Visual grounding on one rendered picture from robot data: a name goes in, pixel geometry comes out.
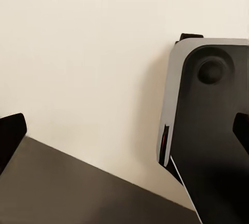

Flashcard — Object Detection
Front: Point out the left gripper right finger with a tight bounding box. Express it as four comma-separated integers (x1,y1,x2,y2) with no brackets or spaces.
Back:
232,112,249,155

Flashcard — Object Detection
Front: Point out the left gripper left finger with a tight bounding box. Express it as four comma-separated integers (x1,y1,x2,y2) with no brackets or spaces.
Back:
0,113,27,175

